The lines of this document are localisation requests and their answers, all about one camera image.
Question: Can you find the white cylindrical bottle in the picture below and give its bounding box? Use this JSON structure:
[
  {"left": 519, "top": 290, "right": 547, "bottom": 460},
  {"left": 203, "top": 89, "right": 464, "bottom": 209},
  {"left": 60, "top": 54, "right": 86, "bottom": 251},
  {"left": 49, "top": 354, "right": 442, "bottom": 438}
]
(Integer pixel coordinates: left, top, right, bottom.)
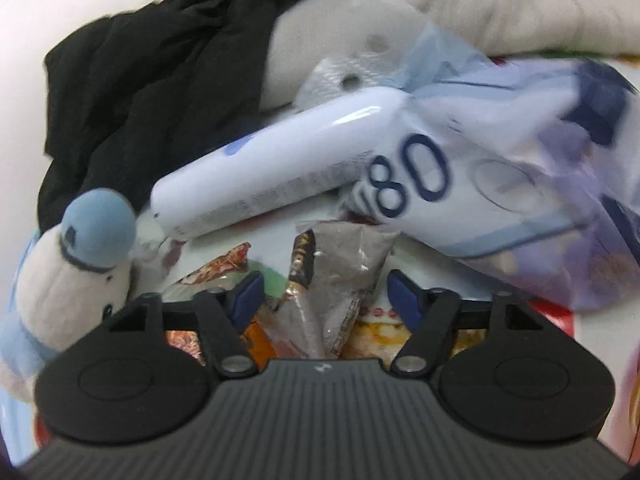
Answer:
[{"left": 150, "top": 87, "right": 408, "bottom": 240}]

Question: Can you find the food print tablecloth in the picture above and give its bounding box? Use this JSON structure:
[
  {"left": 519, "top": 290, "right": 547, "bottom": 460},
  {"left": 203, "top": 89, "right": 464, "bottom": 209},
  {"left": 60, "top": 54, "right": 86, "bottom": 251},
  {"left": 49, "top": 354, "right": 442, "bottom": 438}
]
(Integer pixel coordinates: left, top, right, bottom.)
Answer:
[{"left": 6, "top": 222, "right": 639, "bottom": 479}]

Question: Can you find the black clothing pile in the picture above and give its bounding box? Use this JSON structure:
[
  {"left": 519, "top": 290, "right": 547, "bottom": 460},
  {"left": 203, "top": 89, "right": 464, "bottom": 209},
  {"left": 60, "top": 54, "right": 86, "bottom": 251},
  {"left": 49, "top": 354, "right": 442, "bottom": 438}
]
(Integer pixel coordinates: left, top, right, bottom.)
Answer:
[{"left": 37, "top": 0, "right": 299, "bottom": 230}]

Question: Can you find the orange snack packet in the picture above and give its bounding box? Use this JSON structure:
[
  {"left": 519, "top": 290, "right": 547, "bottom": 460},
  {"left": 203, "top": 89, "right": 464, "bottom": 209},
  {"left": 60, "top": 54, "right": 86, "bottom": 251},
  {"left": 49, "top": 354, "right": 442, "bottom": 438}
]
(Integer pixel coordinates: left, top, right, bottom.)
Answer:
[{"left": 241, "top": 320, "right": 278, "bottom": 370}]

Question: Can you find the clear plastic bag with 80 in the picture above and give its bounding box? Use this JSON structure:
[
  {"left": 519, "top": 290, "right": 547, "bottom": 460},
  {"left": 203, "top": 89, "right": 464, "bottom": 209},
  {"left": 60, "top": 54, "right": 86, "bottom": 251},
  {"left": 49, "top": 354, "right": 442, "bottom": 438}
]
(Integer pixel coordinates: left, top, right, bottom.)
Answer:
[{"left": 299, "top": 0, "right": 640, "bottom": 313}]

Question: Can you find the penguin plush toy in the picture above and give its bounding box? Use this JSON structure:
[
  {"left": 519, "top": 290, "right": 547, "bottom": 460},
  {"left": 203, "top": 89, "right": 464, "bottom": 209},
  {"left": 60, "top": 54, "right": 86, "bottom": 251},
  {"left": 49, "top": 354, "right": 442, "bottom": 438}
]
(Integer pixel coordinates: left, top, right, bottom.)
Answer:
[{"left": 1, "top": 188, "right": 137, "bottom": 403}]

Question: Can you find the grey brown snack packet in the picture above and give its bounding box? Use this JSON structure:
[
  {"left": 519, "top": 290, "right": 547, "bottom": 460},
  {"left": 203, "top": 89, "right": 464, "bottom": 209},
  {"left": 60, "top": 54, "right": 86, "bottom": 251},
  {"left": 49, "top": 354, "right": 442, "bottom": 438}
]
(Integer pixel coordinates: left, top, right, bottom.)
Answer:
[{"left": 262, "top": 221, "right": 399, "bottom": 360}]

